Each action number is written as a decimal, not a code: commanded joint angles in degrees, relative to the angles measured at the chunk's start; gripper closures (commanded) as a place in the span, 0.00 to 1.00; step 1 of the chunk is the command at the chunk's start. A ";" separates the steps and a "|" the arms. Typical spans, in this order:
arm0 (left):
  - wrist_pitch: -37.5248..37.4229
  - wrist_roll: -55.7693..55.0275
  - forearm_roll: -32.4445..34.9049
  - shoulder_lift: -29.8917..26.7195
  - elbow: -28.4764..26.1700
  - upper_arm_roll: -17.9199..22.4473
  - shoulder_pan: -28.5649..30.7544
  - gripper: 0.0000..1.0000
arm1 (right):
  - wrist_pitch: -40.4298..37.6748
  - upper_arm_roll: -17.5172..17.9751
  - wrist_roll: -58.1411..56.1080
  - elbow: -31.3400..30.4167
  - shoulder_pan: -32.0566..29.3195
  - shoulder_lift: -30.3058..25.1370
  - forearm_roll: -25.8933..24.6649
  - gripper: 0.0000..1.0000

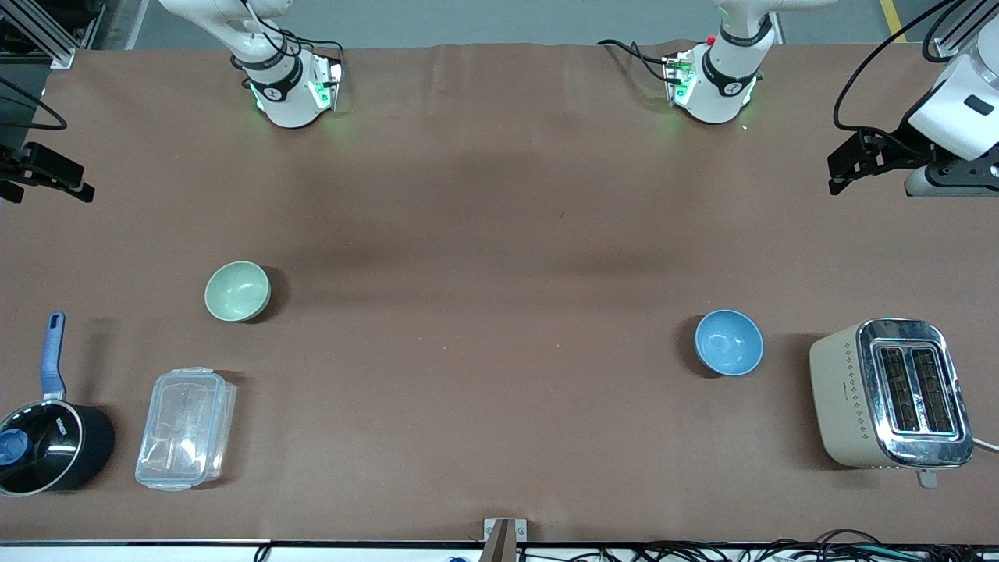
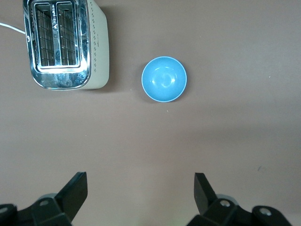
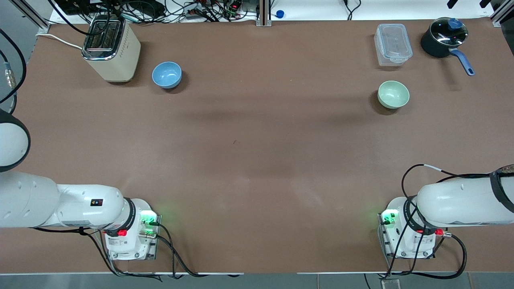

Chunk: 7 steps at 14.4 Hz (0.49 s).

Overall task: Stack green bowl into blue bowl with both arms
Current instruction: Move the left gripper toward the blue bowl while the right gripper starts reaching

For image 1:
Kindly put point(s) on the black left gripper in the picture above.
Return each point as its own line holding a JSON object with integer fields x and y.
{"x": 899, "y": 147}

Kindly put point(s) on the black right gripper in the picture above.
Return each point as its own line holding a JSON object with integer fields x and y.
{"x": 9, "y": 165}

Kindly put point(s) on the green bowl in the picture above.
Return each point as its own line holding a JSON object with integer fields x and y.
{"x": 236, "y": 290}

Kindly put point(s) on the blue bowl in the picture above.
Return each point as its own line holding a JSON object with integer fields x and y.
{"x": 728, "y": 342}

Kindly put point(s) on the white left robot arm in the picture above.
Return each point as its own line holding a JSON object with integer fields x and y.
{"x": 722, "y": 82}

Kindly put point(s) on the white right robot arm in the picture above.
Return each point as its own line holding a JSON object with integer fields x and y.
{"x": 285, "y": 94}

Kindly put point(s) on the base connector plate green light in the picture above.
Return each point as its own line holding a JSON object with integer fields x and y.
{"x": 679, "y": 78}

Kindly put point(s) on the beige chrome toaster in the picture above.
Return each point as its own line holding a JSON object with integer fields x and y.
{"x": 851, "y": 398}

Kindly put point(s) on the glass lid blue knob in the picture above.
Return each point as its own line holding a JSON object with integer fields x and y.
{"x": 43, "y": 449}

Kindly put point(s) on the clear plastic food container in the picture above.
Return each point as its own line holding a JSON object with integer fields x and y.
{"x": 186, "y": 428}

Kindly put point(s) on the brown table cover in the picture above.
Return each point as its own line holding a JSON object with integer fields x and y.
{"x": 499, "y": 406}

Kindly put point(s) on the aluminium frame profile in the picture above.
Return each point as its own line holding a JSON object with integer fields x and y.
{"x": 956, "y": 35}
{"x": 47, "y": 35}

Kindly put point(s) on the metal table edge bracket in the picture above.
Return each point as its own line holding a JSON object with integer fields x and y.
{"x": 505, "y": 535}

